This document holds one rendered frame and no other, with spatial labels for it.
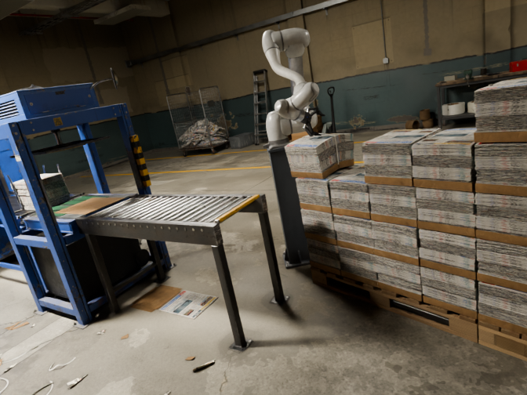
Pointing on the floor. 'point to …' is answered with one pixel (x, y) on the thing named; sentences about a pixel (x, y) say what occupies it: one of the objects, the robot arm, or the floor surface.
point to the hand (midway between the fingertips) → (321, 125)
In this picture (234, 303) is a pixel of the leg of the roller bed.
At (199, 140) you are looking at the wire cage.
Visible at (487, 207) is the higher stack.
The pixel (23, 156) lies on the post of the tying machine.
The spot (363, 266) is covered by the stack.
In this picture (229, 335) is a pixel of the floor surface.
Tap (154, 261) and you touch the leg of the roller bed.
